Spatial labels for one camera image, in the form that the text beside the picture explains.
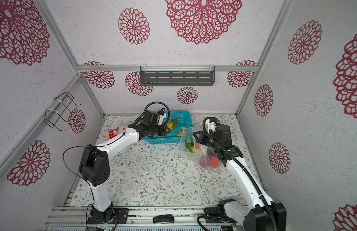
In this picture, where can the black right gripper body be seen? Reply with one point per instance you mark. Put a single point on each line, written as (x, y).
(213, 139)

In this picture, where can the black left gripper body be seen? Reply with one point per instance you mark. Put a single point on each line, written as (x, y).
(156, 129)

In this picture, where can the clear zip top bag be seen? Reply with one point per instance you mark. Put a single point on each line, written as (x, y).
(198, 153)

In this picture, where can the green yellow cucumber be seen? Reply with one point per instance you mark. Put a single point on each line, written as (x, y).
(171, 125)

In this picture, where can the purple onion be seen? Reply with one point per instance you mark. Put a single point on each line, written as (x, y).
(205, 161)

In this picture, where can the white radish with leaves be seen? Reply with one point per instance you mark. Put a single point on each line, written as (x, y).
(189, 145)

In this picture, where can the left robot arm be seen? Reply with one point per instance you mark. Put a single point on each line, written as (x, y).
(96, 160)

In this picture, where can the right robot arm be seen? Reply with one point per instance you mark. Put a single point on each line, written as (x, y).
(260, 213)

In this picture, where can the teal plastic basket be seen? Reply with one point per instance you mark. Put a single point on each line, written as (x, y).
(184, 121)

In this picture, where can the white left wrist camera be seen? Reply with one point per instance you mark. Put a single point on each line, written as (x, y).
(161, 116)

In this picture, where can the grey wall shelf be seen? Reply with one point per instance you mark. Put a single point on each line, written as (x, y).
(177, 76)

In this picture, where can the small black device on rail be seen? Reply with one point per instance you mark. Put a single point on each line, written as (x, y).
(164, 219)

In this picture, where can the black wire wall rack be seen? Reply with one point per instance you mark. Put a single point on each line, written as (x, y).
(53, 115)

